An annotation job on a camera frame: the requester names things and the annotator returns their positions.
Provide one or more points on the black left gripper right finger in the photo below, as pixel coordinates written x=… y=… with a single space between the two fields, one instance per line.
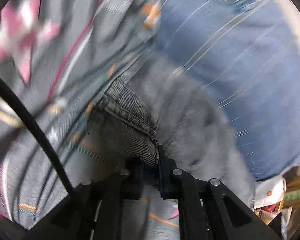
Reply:
x=208 y=209

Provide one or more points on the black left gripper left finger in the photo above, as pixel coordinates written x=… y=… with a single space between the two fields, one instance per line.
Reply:
x=95 y=212

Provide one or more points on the grey denim pants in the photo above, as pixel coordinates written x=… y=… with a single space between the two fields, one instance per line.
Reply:
x=148 y=104

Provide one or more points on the white paper bag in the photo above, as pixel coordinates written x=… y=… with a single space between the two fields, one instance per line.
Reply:
x=269 y=198

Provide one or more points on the grey patterned bed sheet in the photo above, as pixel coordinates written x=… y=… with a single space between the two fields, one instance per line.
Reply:
x=57 y=56

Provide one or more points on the blue plaid pillow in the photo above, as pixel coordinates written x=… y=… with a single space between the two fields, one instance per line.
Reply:
x=246 y=56

